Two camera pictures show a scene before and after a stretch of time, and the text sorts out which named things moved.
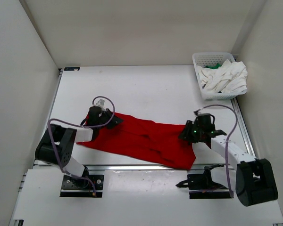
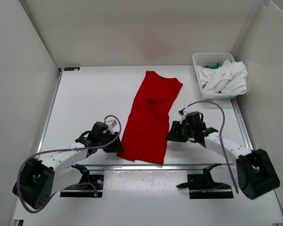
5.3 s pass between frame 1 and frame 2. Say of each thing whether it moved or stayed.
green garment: stayed
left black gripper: moved
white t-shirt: stayed
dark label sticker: stayed
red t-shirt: moved
